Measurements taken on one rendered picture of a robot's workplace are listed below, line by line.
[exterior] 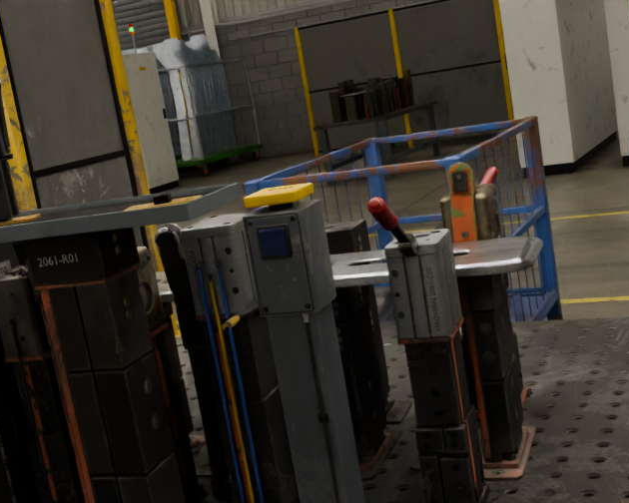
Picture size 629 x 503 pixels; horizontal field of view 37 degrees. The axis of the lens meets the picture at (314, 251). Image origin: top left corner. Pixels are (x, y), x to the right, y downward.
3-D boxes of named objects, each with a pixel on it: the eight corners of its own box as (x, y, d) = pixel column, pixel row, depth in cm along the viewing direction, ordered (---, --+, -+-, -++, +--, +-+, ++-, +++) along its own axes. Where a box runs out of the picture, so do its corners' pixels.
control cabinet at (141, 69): (84, 218, 1211) (42, 23, 1167) (51, 222, 1233) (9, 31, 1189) (182, 186, 1424) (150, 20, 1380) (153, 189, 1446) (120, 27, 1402)
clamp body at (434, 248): (501, 488, 126) (464, 224, 119) (488, 530, 116) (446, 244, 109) (431, 489, 129) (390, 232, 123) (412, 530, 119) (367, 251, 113)
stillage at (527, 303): (396, 332, 459) (366, 138, 442) (564, 326, 424) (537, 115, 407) (289, 432, 353) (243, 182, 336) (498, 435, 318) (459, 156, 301)
